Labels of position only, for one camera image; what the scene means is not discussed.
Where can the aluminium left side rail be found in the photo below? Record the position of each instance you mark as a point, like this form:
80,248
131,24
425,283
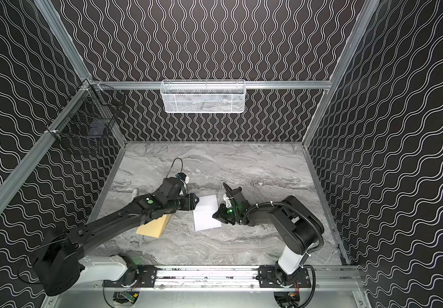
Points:
12,184

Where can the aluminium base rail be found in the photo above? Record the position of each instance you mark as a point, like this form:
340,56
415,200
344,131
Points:
201,278

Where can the tan kraft envelope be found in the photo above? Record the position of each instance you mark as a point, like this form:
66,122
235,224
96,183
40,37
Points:
154,228

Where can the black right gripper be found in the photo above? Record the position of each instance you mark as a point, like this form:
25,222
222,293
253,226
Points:
230,198

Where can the aluminium corner post left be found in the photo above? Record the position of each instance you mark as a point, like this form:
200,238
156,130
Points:
57,27

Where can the aluminium corner post right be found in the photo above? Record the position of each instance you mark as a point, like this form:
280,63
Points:
356,35

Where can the white wire basket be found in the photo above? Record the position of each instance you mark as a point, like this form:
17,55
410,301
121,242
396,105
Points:
204,101

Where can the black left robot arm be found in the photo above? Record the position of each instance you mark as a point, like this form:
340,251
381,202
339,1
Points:
56,261

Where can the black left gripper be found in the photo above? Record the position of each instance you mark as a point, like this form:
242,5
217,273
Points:
188,201

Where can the blue floral letter paper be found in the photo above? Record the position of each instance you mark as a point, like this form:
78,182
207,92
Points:
205,209

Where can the black wire basket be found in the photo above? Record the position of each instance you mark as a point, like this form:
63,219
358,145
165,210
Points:
87,129

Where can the aluminium back crossbar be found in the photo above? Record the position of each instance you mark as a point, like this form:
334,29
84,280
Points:
217,84

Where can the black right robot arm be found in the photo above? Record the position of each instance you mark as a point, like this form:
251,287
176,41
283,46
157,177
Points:
301,231

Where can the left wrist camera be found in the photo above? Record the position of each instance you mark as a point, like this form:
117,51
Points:
183,178

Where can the aluminium corner post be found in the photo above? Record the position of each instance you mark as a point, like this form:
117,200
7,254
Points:
356,35
57,27

